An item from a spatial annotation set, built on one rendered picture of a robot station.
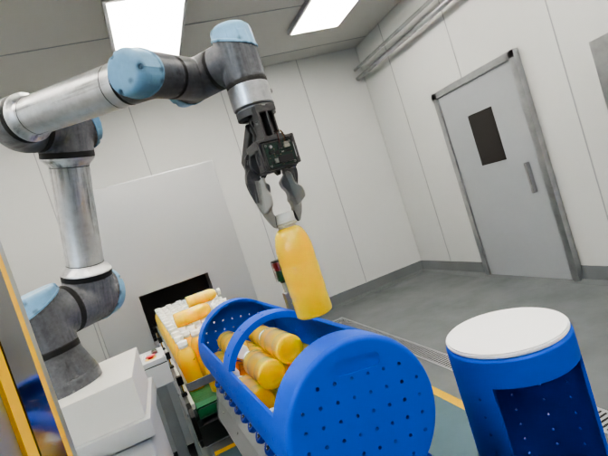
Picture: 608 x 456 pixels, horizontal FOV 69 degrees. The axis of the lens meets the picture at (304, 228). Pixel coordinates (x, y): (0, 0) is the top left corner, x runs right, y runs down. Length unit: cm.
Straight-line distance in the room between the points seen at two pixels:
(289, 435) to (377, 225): 583
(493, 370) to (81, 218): 98
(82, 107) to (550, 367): 103
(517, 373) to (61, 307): 99
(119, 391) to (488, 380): 78
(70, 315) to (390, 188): 583
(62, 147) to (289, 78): 546
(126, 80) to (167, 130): 517
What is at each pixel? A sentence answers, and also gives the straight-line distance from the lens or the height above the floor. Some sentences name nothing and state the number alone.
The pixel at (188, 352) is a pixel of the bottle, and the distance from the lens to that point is 187.
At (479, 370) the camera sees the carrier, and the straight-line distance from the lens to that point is 110.
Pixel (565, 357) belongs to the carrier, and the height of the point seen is 99.
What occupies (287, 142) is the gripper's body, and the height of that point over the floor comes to 158.
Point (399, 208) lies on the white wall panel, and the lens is 668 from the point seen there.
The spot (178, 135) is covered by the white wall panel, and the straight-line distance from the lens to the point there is 593.
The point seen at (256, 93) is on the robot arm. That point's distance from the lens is 80.
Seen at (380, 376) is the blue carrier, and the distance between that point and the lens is 80.
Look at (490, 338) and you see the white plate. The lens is 115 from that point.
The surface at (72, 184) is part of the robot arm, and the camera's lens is 114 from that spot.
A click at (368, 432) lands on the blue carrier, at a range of 82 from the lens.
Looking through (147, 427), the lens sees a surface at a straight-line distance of 104.
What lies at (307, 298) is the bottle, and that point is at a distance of 81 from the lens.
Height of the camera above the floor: 147
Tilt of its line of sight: 3 degrees down
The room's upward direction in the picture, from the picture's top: 18 degrees counter-clockwise
